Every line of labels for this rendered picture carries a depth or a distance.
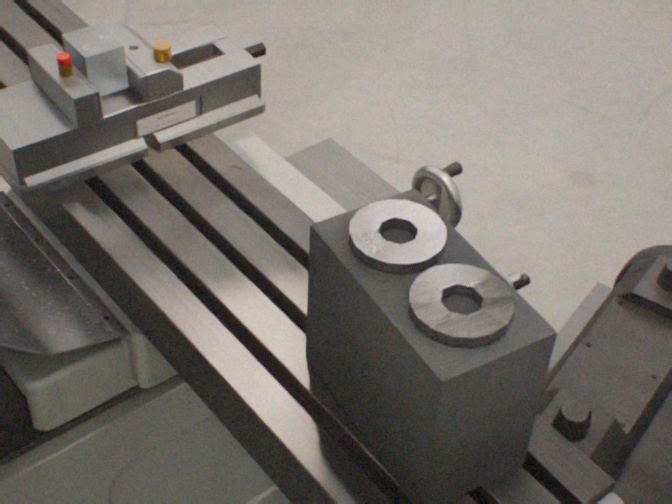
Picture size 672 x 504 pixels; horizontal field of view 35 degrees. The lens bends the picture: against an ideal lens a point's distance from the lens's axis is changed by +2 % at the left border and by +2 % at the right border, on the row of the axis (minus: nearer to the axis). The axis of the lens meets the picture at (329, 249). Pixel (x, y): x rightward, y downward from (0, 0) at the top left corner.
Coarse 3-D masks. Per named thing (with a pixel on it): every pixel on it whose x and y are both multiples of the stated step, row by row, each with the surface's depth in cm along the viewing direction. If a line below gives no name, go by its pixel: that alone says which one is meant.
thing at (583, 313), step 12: (600, 288) 195; (588, 300) 193; (600, 300) 193; (576, 312) 190; (588, 312) 191; (564, 324) 188; (576, 324) 188; (564, 336) 186; (564, 348) 184; (552, 360) 182
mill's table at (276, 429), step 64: (0, 0) 162; (0, 64) 150; (64, 192) 130; (128, 192) 131; (192, 192) 131; (256, 192) 132; (128, 256) 122; (192, 256) 123; (256, 256) 123; (192, 320) 115; (256, 320) 116; (192, 384) 118; (256, 384) 109; (320, 384) 109; (256, 448) 110; (320, 448) 103
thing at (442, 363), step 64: (320, 256) 99; (384, 256) 94; (448, 256) 97; (320, 320) 105; (384, 320) 91; (448, 320) 89; (512, 320) 91; (384, 384) 96; (448, 384) 86; (512, 384) 92; (384, 448) 101; (448, 448) 93; (512, 448) 99
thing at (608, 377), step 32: (640, 288) 165; (608, 320) 163; (640, 320) 163; (576, 352) 157; (608, 352) 158; (640, 352) 158; (544, 384) 153; (576, 384) 153; (608, 384) 153; (640, 384) 153; (544, 416) 146; (576, 416) 141; (608, 416) 146; (640, 416) 149; (576, 448) 142; (608, 448) 144; (640, 448) 148; (640, 480) 144
